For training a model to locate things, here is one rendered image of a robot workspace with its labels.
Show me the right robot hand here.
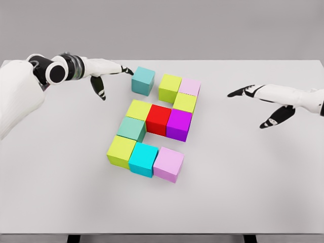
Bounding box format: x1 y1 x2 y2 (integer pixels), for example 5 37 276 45
227 84 297 130

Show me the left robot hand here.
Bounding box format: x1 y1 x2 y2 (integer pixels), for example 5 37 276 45
85 58 134 101

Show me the teal cube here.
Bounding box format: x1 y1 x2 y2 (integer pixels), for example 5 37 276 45
131 66 156 97

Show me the yellow-green cube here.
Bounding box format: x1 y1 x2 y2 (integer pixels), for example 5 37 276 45
173 92 198 114
158 73 183 104
106 135 138 170
125 99 153 122

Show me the mint green cube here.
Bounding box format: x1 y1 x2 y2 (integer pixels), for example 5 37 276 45
116 116 147 143

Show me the red cube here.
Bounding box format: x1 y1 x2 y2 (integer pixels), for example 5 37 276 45
145 104 173 135

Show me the light pink cube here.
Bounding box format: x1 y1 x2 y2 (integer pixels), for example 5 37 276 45
178 77 201 97
152 146 185 184

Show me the purple cube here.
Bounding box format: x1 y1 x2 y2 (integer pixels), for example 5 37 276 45
166 108 193 143

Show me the cyan cube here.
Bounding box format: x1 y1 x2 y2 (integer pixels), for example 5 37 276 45
128 142 159 179

